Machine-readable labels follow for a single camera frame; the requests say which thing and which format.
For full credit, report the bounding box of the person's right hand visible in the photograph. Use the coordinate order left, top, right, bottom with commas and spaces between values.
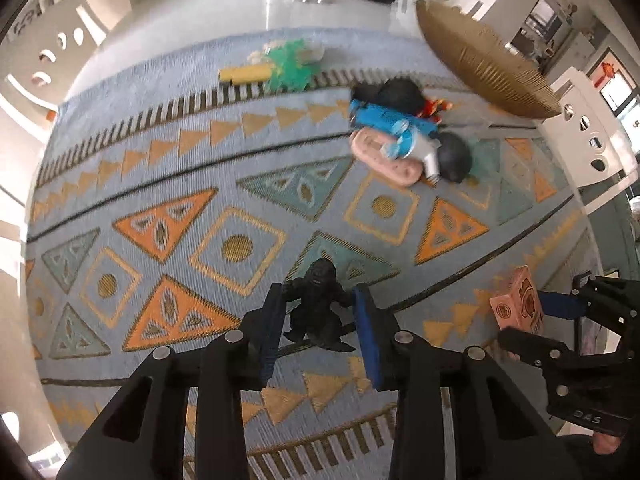
592, 432, 623, 455

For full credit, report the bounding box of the black gorilla figurine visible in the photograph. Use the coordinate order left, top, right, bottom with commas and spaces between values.
282, 258, 355, 353

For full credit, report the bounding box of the pink oval case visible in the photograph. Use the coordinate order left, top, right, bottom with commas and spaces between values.
349, 127, 423, 188

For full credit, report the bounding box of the white chair far left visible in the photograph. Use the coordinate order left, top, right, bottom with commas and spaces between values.
0, 0, 109, 111

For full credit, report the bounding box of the pink patterned small box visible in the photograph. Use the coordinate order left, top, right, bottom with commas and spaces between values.
489, 266, 544, 336

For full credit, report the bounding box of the green plastic snowflake toy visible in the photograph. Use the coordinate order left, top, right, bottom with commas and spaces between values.
262, 39, 324, 92

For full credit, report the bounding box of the patterned blue woven rug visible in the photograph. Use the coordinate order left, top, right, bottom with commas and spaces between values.
25, 28, 601, 444

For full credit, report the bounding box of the yellow cylinder stick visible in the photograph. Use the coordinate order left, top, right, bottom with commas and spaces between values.
218, 63, 273, 86

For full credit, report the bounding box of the white chair near right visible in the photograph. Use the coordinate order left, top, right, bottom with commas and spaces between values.
540, 67, 639, 188

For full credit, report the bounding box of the blue lighter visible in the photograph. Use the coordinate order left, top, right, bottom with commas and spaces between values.
348, 100, 438, 136

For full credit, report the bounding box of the black round ball toy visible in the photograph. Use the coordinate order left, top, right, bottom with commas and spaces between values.
434, 131, 473, 183

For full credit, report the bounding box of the white blue toy gun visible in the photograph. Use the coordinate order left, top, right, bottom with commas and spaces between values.
381, 119, 440, 183

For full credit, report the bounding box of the round woven straw basket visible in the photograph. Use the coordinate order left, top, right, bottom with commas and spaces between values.
416, 0, 561, 119

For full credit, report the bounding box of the black haired red doll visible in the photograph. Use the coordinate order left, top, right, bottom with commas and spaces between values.
352, 78, 454, 124

